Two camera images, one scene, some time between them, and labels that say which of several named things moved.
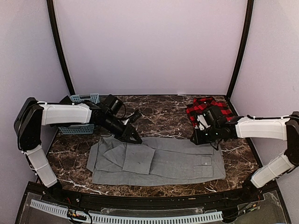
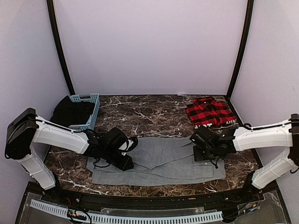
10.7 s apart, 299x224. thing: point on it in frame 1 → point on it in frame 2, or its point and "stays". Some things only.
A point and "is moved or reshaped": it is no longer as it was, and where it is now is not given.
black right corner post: x=244 y=48 stays
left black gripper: x=126 y=133 → x=125 y=165
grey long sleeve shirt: x=117 y=161 stays
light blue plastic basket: x=80 y=129 stays
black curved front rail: x=103 y=200 stays
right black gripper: x=197 y=138 → x=198 y=156
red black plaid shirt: x=200 y=104 is moved or reshaped
